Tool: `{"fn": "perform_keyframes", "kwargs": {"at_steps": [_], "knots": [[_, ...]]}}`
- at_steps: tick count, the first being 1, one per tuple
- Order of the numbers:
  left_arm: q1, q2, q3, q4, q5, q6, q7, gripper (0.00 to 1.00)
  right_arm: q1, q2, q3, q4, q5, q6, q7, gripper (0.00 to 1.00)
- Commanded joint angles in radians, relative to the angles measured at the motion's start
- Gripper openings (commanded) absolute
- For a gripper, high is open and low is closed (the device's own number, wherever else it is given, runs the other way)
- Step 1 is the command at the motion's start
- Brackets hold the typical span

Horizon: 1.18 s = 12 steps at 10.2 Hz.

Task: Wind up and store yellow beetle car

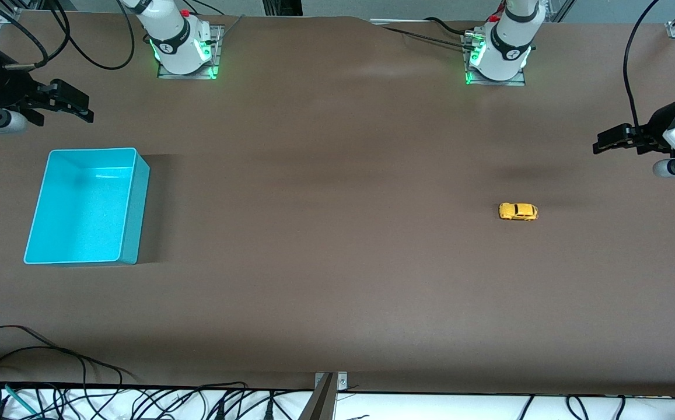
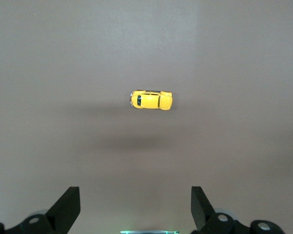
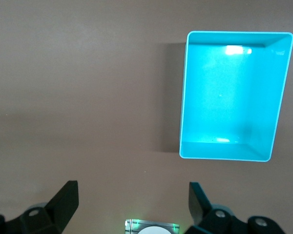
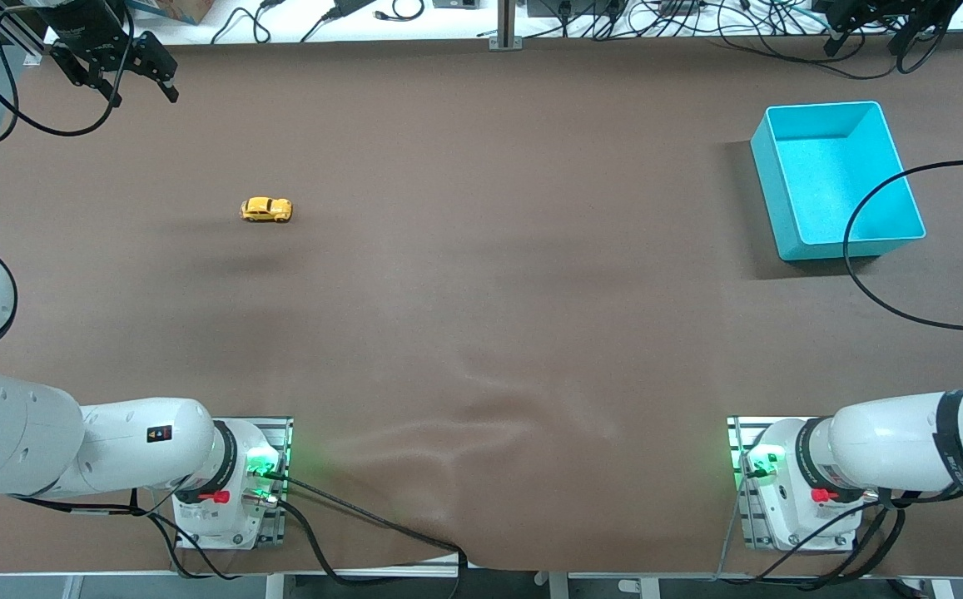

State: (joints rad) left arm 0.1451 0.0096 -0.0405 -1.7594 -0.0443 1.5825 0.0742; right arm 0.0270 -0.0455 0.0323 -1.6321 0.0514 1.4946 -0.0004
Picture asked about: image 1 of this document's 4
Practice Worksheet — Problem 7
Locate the black base cable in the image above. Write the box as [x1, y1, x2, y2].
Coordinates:
[425, 16, 475, 34]
[186, 0, 225, 16]

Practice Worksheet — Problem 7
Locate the teal cable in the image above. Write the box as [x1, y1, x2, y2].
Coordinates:
[0, 379, 39, 416]

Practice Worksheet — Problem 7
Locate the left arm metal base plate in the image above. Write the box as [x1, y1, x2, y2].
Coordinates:
[461, 32, 526, 87]

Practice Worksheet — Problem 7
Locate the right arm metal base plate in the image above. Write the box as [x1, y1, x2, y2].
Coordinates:
[158, 24, 225, 80]

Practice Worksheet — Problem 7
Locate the thin grey rod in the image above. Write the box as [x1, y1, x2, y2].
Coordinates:
[216, 15, 246, 43]

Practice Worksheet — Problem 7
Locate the yellow beetle toy car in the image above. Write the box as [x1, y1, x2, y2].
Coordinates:
[499, 202, 540, 222]

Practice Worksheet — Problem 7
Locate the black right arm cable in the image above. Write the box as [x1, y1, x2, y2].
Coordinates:
[0, 0, 137, 72]

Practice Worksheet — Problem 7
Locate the small metal bracket plate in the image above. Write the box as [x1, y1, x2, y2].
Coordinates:
[314, 372, 349, 392]

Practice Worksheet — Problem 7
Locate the turquoise plastic bin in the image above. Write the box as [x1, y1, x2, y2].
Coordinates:
[23, 148, 151, 266]

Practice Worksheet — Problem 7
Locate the grey metal beam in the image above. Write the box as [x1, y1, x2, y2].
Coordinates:
[298, 373, 338, 420]

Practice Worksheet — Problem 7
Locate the black braided cable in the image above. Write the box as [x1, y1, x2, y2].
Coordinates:
[381, 24, 472, 50]

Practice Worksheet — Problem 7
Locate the black box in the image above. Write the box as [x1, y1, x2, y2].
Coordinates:
[262, 0, 303, 17]

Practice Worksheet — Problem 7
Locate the black plug cable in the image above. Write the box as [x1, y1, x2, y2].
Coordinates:
[209, 383, 250, 420]
[258, 390, 291, 420]

